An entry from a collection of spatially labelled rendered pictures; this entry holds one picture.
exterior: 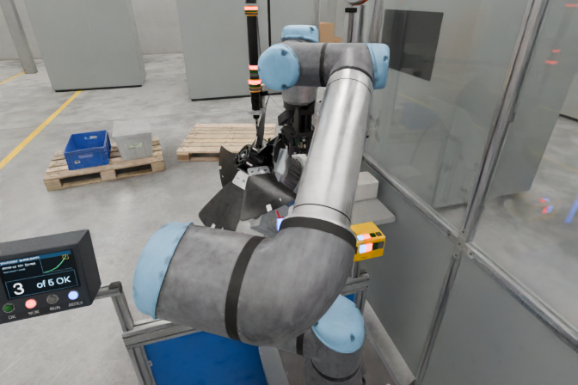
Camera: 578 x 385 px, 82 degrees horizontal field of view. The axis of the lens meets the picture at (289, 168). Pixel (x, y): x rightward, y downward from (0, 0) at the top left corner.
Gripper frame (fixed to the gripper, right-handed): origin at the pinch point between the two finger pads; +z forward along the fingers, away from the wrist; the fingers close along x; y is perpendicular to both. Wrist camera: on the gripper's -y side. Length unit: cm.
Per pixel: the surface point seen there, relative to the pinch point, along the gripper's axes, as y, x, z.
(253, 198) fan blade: -32.8, -6.3, 27.4
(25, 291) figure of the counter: -7, -72, 28
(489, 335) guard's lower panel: 17, 70, 70
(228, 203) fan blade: -52, -14, 40
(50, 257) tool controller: -9, -64, 20
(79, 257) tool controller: -9, -58, 21
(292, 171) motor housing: -52, 15, 29
